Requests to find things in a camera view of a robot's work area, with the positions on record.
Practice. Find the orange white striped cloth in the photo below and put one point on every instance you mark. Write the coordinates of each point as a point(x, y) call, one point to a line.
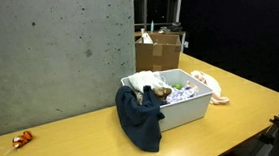
point(212, 84)

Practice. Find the white plastic basket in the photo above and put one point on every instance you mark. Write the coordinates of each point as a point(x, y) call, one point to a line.
point(185, 112)

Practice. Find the brown plush toy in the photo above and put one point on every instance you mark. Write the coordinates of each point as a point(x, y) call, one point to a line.
point(162, 93)

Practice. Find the brown cardboard box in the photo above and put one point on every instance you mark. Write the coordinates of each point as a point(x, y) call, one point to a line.
point(158, 58)

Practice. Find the green ball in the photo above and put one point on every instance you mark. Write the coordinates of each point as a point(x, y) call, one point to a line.
point(177, 86)

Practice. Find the white plastic bag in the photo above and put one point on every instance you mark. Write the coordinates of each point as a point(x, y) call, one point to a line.
point(146, 39)

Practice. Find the blue white patterned cloth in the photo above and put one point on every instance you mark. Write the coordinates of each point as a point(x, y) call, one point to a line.
point(179, 95)

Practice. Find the navy blue cloth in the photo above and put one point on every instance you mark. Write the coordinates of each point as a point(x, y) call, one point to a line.
point(139, 121)

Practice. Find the teal bottle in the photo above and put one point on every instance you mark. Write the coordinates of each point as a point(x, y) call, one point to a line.
point(152, 27)

